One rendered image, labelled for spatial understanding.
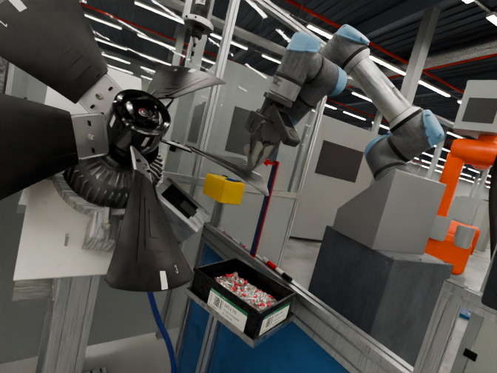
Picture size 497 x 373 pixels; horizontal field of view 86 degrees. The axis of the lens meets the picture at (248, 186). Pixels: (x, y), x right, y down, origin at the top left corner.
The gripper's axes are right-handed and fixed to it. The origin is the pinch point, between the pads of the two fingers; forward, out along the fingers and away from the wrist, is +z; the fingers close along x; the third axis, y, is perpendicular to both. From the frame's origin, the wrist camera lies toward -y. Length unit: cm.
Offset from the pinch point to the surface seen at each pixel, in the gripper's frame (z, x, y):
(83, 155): 5.7, 40.4, 1.1
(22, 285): 56, 47, 16
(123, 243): 9.8, 35.1, -21.1
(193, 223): 16.6, 14.4, -5.0
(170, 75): -12.2, 20.5, 28.3
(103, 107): -2.2, 37.8, 10.4
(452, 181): -16, -380, 73
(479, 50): -343, -835, 351
